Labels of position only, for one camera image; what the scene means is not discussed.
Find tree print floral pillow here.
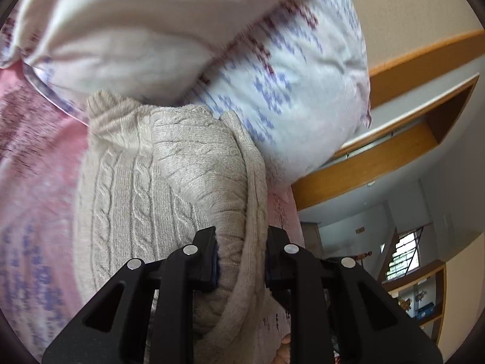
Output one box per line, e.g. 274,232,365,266
182,0,373,187

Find pale pink floral pillow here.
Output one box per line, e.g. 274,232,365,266
0,0,346,122

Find wooden wall shelf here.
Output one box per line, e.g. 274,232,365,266
381,260,448,345

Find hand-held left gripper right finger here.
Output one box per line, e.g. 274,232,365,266
265,225,444,364

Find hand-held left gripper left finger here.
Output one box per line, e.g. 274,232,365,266
42,227,220,364

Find pink floral bed sheet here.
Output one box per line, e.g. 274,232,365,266
0,61,304,364

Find beige cable-knit sweater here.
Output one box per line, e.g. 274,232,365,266
76,90,292,364

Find barred window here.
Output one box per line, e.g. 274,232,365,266
383,227,423,282

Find blue box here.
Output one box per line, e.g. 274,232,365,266
415,303,436,321

